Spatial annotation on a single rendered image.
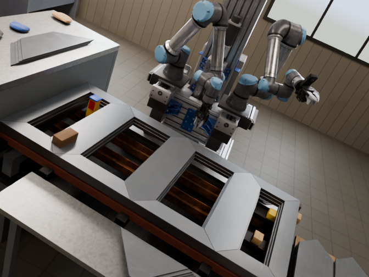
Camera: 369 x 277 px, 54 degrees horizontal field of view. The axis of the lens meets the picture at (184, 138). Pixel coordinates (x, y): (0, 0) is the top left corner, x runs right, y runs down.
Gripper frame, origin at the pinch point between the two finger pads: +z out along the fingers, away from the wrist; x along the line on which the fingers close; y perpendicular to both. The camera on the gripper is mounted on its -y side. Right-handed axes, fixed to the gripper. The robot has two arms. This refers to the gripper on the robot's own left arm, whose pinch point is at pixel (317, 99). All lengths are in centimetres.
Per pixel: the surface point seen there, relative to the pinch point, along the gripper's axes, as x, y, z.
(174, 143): 65, 51, -18
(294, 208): -3, 60, 22
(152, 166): 81, 48, 8
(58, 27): 144, 21, -101
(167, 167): 72, 49, 6
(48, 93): 141, 39, -41
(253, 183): 18, 57, 6
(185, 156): 60, 51, -7
